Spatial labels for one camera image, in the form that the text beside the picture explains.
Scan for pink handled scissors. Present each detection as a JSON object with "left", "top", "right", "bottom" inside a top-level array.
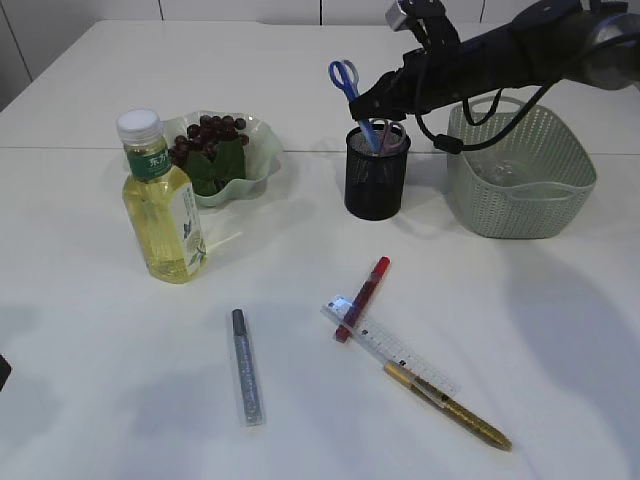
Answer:
[{"left": 371, "top": 118, "right": 407, "bottom": 156}]

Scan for pale green plastic basket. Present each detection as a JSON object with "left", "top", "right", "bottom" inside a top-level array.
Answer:
[{"left": 447, "top": 105, "right": 597, "bottom": 240}]

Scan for yellow tea plastic bottle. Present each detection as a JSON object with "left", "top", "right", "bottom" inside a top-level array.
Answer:
[{"left": 116, "top": 109, "right": 206, "bottom": 284}]

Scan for silver glitter pen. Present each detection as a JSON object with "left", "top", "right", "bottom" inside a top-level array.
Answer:
[{"left": 231, "top": 308, "right": 265, "bottom": 427}]

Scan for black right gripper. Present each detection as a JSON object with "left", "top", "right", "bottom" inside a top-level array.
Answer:
[{"left": 349, "top": 22, "right": 530, "bottom": 121}]

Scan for clear plastic sheet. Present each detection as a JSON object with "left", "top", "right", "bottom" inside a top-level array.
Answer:
[{"left": 469, "top": 156, "right": 519, "bottom": 187}]

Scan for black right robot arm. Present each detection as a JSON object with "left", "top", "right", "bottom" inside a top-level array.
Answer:
[{"left": 349, "top": 1, "right": 639, "bottom": 120}]

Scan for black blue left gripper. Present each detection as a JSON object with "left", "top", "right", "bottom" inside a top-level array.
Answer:
[{"left": 0, "top": 355, "right": 11, "bottom": 390}]

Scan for black mesh pen holder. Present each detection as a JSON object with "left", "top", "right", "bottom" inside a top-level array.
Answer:
[{"left": 344, "top": 127, "right": 411, "bottom": 221}]

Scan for pale green wavy glass plate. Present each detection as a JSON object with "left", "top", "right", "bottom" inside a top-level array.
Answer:
[{"left": 163, "top": 110, "right": 283, "bottom": 207}]

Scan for gold glitter pen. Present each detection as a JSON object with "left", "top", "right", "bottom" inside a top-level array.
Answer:
[{"left": 383, "top": 361, "right": 513, "bottom": 452}]

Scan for purple grape bunch with leaf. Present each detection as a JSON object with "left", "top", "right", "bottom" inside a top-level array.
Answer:
[{"left": 169, "top": 114, "right": 249, "bottom": 197}]

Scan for blue handled scissors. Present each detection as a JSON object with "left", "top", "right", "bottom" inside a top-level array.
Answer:
[{"left": 328, "top": 59, "right": 381, "bottom": 154}]

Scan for red glitter pen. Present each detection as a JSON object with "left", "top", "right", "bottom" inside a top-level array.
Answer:
[{"left": 334, "top": 256, "right": 391, "bottom": 343}]

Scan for clear plastic ruler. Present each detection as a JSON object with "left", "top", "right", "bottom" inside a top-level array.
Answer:
[{"left": 322, "top": 296, "right": 459, "bottom": 405}]

